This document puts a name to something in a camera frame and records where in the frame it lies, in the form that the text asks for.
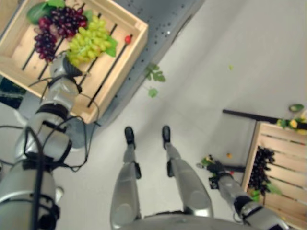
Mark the green grape bunch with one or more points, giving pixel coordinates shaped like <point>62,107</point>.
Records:
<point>90,40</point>

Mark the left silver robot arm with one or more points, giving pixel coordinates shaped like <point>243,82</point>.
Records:
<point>26,177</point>

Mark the short black bar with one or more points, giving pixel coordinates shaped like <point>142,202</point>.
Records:
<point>236,168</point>

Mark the wooden slatted crate, dark grapes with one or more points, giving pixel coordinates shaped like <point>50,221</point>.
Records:
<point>285,172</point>

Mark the tiny green leaf scrap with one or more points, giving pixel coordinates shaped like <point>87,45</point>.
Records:
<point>231,67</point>

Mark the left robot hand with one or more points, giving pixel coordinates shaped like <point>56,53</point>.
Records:
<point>60,65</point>

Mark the grey perforated metal table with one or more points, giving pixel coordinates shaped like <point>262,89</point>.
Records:
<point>163,26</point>

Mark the small red fruit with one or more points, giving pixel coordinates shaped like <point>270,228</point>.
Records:
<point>128,39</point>

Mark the dark box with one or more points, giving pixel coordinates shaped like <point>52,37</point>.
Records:
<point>9,93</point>

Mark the long black bar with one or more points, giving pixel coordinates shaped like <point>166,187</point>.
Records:
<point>249,115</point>

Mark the small orange fruit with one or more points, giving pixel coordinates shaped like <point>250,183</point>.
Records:
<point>229,156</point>

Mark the black grape bunch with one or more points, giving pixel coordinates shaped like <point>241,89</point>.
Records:
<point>261,167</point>

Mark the robot left leg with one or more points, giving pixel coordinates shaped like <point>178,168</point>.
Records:
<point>126,187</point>

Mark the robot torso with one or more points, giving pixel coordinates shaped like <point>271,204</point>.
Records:
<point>180,222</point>

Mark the purple grape bunch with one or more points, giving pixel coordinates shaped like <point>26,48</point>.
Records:
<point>44,44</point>

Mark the dark red grape bunch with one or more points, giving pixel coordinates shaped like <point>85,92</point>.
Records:
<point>67,20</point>

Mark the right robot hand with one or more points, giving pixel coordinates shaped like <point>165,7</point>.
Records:
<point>217,167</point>

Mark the yellow lemons with leaves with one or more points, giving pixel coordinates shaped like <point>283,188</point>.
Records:
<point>293,124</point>

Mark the large green leaf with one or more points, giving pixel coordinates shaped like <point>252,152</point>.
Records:
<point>38,10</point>

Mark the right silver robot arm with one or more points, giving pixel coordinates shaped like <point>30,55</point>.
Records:
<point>231,189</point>

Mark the large wooden slatted crate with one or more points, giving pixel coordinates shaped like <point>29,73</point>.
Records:
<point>120,62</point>

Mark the small green vine leaf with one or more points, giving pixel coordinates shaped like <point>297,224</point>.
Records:
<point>152,92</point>

